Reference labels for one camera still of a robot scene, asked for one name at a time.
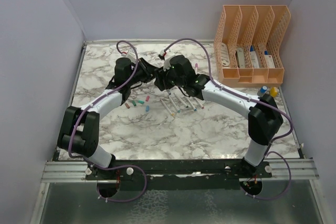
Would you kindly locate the red end marker pen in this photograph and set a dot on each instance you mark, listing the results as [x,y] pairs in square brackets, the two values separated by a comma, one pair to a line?
[199,104]

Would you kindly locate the green cap marker pen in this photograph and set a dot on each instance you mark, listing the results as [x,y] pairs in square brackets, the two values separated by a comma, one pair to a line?
[174,104]

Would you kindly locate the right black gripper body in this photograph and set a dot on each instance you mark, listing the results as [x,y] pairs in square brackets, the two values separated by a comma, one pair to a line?
[171,81]

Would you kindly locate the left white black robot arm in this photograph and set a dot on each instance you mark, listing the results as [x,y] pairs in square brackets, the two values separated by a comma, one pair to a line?
[79,132]

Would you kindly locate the blue small bottle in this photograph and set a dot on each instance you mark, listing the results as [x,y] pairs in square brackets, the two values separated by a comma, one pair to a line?
[262,91]

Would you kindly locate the white booklet in organizer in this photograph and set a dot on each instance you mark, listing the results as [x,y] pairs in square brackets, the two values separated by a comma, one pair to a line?
[224,55]

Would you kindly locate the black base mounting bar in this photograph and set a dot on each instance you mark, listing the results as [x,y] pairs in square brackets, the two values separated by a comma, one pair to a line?
[230,168]

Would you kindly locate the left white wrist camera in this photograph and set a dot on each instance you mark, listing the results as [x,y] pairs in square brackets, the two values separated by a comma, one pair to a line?
[131,55]

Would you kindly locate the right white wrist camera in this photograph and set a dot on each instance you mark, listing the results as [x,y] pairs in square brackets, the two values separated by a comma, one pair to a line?
[166,57]

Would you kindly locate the white blue box in organizer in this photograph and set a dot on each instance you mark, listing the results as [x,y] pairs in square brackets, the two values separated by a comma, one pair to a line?
[254,58]

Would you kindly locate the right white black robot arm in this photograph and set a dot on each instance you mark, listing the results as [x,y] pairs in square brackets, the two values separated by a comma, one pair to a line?
[264,117]

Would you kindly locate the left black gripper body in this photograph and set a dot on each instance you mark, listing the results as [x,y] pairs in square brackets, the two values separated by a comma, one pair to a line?
[139,76]

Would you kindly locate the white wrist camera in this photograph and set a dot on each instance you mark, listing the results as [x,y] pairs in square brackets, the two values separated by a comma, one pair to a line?
[131,55]
[166,57]

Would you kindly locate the orange plastic file organizer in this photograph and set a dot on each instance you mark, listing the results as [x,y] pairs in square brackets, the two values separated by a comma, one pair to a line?
[247,45]

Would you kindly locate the white red box in organizer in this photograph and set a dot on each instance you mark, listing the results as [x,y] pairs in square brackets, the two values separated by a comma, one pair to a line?
[269,60]

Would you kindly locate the aluminium frame rail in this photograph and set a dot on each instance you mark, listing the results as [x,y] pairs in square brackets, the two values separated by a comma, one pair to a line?
[75,172]

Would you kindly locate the yellow small bottle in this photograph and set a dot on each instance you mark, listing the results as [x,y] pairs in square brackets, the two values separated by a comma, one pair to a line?
[274,91]

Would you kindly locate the brown cap marker pen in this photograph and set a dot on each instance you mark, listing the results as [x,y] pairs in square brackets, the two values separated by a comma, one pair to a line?
[167,108]

